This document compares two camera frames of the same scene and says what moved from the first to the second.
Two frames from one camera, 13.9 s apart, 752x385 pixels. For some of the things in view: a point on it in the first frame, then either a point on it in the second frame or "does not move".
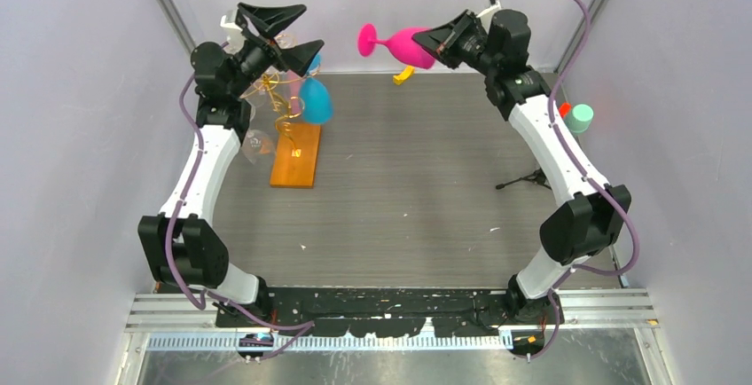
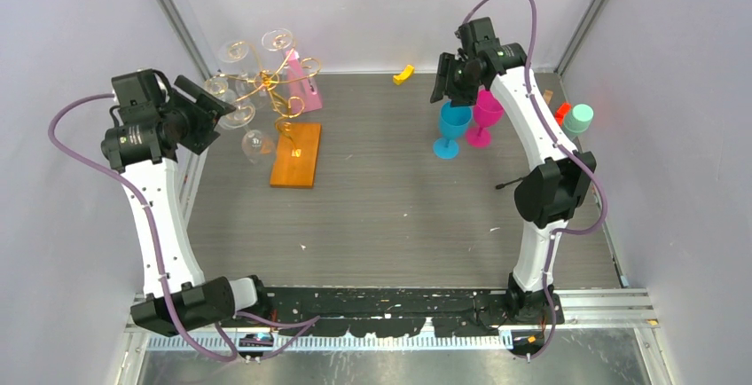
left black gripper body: (253, 61) → (190, 121)
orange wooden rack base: (296, 157) does not move
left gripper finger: (272, 19) → (198, 91)
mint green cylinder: (579, 120) does not move
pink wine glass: (401, 44) → (488, 112)
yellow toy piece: (403, 75) does not move
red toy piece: (564, 108) does not move
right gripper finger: (437, 37) → (440, 86)
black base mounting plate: (355, 312) does not move
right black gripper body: (470, 47) → (457, 71)
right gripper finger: (445, 60) → (465, 93)
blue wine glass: (316, 99) → (454, 121)
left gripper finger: (298, 59) → (214, 108)
